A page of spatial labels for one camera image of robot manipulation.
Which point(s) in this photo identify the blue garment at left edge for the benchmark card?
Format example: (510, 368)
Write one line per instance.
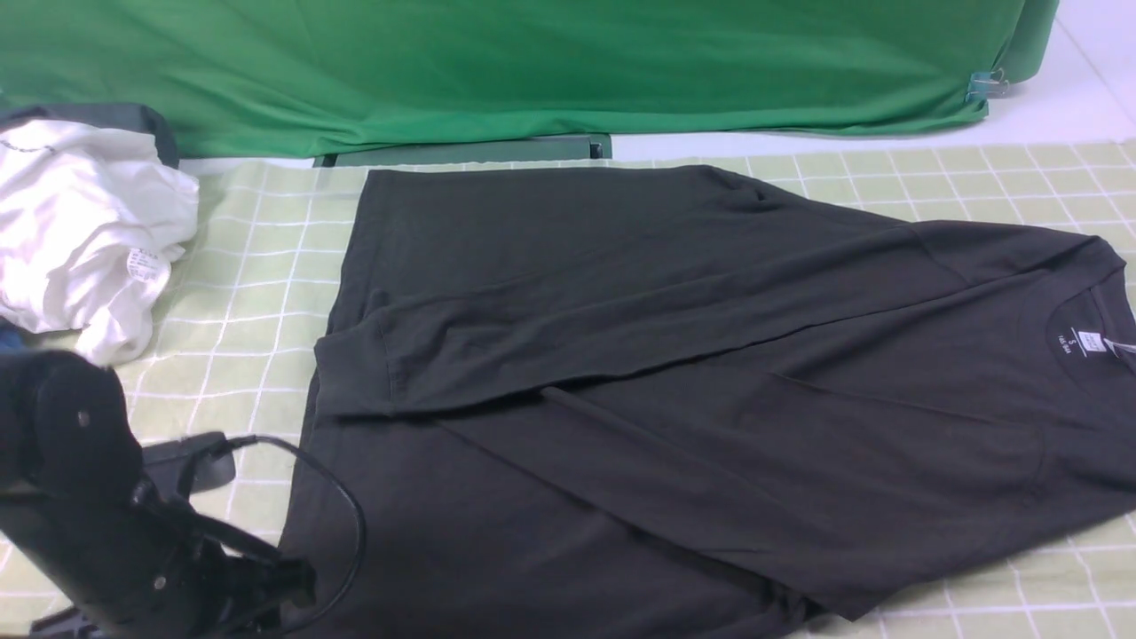
(11, 339)

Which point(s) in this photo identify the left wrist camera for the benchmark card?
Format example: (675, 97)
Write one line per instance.
(191, 465)

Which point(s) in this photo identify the white crumpled shirt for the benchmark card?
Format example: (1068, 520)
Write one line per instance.
(91, 224)

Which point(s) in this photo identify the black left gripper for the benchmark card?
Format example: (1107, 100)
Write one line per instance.
(156, 570)

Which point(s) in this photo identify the gray garment behind white shirt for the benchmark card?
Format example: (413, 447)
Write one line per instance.
(134, 117)

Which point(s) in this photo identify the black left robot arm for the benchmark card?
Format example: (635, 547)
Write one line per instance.
(66, 435)

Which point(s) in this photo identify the blue binder clip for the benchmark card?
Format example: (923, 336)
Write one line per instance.
(984, 86)

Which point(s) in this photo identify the green backdrop cloth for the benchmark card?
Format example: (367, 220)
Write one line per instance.
(307, 78)

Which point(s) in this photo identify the dark gray long-sleeve top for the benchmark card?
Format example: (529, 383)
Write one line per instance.
(683, 403)

